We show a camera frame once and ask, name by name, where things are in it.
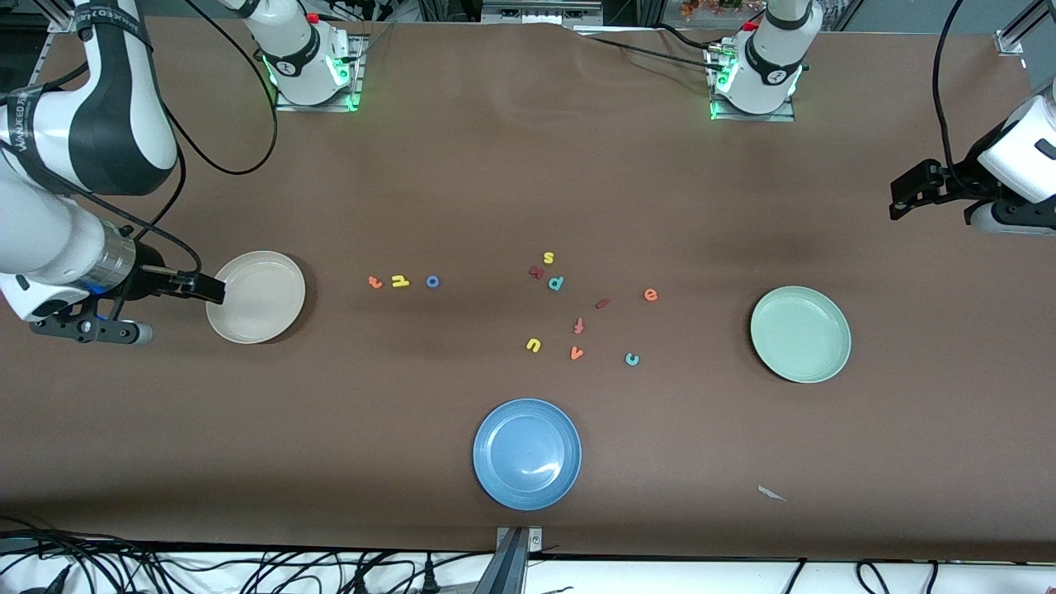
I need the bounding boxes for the beige brown plate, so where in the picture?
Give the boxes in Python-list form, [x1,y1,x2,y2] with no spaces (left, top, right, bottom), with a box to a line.
[205,251,307,345]

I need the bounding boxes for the pale green plate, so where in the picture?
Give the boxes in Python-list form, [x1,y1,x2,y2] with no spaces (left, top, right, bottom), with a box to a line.
[750,285,852,384]

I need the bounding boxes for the orange flower decoration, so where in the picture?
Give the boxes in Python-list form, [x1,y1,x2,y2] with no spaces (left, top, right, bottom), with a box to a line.
[679,0,766,21]

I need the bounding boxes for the large table cover sheet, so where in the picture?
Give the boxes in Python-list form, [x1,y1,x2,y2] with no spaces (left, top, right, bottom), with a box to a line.
[0,15,1056,563]

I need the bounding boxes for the blue plate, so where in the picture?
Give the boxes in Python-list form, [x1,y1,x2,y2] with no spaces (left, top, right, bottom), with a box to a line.
[473,398,582,512]

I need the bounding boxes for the grey metal box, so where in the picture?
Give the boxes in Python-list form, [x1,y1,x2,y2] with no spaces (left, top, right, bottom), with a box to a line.
[481,0,604,24]

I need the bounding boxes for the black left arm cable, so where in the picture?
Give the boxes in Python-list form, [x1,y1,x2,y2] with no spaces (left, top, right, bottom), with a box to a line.
[932,0,970,199]

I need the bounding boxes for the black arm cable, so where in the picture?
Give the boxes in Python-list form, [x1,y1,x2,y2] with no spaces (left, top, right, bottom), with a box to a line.
[932,0,970,199]
[33,0,280,277]

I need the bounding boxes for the aluminium frame corner profile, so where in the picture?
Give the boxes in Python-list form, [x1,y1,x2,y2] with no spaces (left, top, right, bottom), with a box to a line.
[33,0,79,34]
[994,0,1056,55]

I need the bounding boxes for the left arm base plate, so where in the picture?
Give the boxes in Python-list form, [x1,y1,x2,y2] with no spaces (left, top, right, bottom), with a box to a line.
[708,45,797,123]

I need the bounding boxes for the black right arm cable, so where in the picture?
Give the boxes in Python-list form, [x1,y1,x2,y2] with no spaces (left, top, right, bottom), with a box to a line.
[33,0,280,277]

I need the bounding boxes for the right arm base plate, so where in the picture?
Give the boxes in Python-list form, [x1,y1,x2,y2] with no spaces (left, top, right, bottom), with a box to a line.
[275,35,365,113]

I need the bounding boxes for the black base power cable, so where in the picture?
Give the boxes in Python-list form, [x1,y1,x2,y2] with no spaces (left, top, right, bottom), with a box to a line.
[575,23,728,75]

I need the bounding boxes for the tangled black floor cables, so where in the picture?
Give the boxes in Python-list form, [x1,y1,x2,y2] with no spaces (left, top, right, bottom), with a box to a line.
[0,516,471,594]

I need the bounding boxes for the looped black floor cable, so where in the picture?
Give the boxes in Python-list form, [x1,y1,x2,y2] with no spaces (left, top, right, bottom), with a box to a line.
[856,559,941,594]

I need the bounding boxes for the short aluminium profile bracket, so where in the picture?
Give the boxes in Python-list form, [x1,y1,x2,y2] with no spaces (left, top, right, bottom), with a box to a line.
[474,526,545,594]

